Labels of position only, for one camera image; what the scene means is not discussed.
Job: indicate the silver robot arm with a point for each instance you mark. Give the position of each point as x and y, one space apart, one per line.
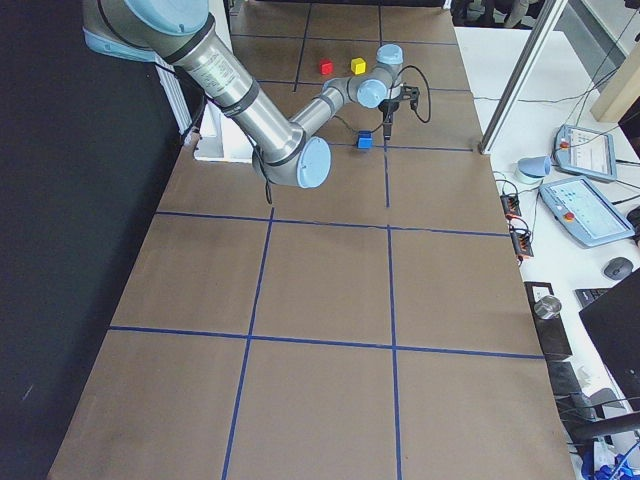
286 151

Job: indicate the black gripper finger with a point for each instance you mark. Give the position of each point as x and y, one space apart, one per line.
387 126

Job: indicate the yellow wooden block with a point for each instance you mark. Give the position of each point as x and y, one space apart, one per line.
358 66

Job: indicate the white camera pole base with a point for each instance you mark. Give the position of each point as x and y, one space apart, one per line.
221 139

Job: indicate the aluminium frame post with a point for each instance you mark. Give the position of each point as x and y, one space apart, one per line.
546 22

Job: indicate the black computer mouse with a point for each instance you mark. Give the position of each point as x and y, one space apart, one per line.
618 268

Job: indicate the red wooden block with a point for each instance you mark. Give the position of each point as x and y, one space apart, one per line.
325 67

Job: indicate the black laptop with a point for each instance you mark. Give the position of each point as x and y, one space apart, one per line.
612 323

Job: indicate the teach pendant tablet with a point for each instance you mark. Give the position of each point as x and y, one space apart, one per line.
586 214
582 151

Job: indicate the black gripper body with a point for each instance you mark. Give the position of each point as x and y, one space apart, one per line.
386 106

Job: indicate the near teach pendant tablet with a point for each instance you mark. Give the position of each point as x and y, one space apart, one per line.
586 214

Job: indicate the black orange connector strip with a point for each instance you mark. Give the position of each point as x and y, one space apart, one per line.
520 233

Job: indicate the silver metal cup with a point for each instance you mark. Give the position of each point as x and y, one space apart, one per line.
547 307

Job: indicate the far teach pendant tablet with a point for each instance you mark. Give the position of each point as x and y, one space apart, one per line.
582 151

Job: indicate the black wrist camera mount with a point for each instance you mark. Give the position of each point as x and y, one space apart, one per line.
410 94

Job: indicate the blue wooden block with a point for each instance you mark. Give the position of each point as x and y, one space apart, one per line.
364 140

